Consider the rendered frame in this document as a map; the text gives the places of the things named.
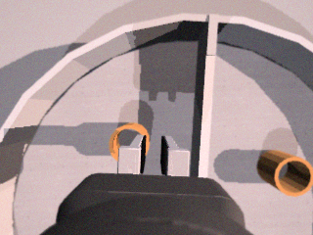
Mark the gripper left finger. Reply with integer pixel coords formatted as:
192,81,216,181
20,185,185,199
117,134,147,174

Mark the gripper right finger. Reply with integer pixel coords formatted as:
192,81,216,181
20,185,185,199
160,136,190,177

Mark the bronze bushing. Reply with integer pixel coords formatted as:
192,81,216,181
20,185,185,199
109,122,150,160
256,150,313,197

